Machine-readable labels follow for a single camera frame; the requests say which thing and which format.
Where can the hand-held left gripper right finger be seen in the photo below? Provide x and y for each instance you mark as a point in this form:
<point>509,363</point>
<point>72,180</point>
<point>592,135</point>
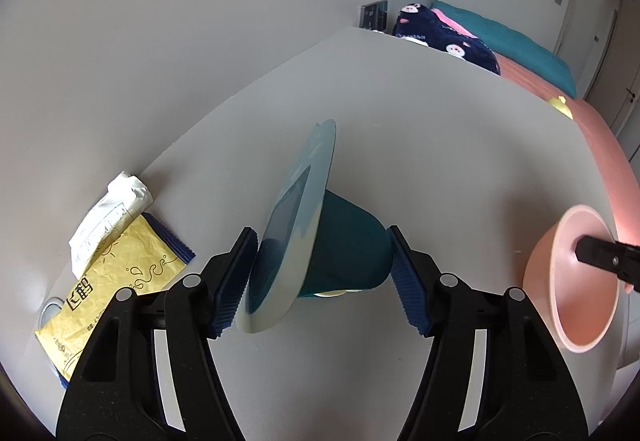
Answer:
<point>407,281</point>

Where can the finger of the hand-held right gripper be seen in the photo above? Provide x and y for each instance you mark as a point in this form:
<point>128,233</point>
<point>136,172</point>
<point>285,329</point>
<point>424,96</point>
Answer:
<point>607,257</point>

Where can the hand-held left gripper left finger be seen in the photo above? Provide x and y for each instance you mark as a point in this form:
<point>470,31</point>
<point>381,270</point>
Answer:
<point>235,281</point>

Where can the pink bowl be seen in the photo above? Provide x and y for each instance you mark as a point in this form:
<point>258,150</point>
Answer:
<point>575,301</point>

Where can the teal cup with blue lid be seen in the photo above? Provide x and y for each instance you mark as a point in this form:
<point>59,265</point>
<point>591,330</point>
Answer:
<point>345,246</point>

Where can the bed with pink sheet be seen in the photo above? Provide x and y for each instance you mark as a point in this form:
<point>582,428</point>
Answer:
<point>600,146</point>

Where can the yellow snack packet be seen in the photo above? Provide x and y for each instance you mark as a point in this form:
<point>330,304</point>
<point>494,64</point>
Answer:
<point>100,271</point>

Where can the white crumpled plastic bag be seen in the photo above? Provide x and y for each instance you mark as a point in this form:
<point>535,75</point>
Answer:
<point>105,216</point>

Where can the yellow plush toy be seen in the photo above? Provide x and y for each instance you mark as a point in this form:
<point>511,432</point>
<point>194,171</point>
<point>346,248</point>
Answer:
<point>561,106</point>

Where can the teal pillow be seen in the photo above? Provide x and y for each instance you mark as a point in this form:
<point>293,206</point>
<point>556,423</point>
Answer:
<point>520,51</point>

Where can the navy printed fleece blanket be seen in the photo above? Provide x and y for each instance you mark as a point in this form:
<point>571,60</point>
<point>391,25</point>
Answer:
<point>440,33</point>

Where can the white closet doors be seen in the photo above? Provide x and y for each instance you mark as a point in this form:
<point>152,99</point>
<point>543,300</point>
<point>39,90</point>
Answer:
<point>592,6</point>

